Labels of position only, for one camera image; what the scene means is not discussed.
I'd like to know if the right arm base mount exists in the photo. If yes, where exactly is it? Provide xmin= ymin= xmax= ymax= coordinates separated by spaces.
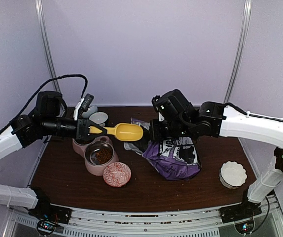
xmin=219 ymin=195 xmax=262 ymax=223

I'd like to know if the black white ceramic bowl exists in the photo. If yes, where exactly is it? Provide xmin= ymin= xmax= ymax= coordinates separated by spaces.
xmin=89 ymin=112 xmax=109 ymax=127

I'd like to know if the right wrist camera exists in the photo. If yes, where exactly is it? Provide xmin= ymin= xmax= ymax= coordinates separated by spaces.
xmin=151 ymin=95 xmax=165 ymax=122

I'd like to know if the aluminium corner post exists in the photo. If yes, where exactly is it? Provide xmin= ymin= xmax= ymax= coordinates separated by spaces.
xmin=34 ymin=0 xmax=60 ymax=93
xmin=224 ymin=0 xmax=252 ymax=103

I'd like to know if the aluminium right corner post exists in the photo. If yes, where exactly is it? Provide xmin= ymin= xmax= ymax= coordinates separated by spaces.
xmin=224 ymin=0 xmax=252 ymax=103

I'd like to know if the pink double pet feeder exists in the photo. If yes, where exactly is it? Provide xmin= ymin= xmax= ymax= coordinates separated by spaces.
xmin=72 ymin=136 xmax=119 ymax=176

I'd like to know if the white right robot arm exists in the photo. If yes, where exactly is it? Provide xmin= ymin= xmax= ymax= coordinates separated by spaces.
xmin=150 ymin=89 xmax=283 ymax=218

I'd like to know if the aluminium front frame rail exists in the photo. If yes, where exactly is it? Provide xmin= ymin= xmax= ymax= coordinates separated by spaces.
xmin=6 ymin=194 xmax=283 ymax=237

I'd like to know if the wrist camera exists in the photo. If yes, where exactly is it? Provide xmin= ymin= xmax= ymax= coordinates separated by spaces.
xmin=73 ymin=93 xmax=94 ymax=121
xmin=151 ymin=95 xmax=165 ymax=122

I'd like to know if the yellow plastic food scoop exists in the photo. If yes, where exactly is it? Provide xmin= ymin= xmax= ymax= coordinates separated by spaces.
xmin=89 ymin=123 xmax=144 ymax=142

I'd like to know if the red patterned ceramic bowl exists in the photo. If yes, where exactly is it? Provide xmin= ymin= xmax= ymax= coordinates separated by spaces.
xmin=103 ymin=162 xmax=132 ymax=188

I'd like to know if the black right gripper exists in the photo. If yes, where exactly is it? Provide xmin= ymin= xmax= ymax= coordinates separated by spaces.
xmin=149 ymin=118 xmax=193 ymax=142

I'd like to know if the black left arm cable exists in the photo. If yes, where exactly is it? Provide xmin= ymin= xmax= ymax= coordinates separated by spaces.
xmin=0 ymin=74 xmax=88 ymax=141

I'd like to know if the small grey ceramic bowl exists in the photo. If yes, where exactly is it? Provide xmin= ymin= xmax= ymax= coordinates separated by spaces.
xmin=81 ymin=105 xmax=98 ymax=119

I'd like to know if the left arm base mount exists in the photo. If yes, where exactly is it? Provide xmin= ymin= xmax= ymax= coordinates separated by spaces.
xmin=28 ymin=187 xmax=72 ymax=224

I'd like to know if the purple puppy food bag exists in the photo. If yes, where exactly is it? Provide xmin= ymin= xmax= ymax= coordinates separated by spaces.
xmin=124 ymin=118 xmax=201 ymax=181

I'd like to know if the aluminium left corner post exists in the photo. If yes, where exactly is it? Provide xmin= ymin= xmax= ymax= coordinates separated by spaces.
xmin=34 ymin=0 xmax=60 ymax=93

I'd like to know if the white scalloped ceramic bowl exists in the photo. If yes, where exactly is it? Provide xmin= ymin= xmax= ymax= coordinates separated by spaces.
xmin=219 ymin=161 xmax=247 ymax=189

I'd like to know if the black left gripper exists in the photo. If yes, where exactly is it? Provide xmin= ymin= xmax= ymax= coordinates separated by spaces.
xmin=41 ymin=116 xmax=107 ymax=141

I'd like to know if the left round circuit board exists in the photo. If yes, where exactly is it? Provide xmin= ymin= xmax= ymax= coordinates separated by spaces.
xmin=36 ymin=220 xmax=59 ymax=235

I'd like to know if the round circuit board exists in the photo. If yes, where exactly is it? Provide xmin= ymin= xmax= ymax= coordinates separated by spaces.
xmin=235 ymin=220 xmax=255 ymax=235
xmin=36 ymin=220 xmax=59 ymax=235

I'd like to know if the brown kibble pet food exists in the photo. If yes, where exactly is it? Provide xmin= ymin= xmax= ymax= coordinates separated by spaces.
xmin=95 ymin=148 xmax=112 ymax=163

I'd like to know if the right round circuit board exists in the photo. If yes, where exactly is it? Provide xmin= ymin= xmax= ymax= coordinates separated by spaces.
xmin=235 ymin=220 xmax=255 ymax=235

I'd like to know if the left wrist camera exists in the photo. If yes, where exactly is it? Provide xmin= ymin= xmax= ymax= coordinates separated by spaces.
xmin=73 ymin=93 xmax=94 ymax=121

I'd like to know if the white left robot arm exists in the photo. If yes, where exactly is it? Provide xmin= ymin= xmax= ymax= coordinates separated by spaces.
xmin=0 ymin=91 xmax=97 ymax=219

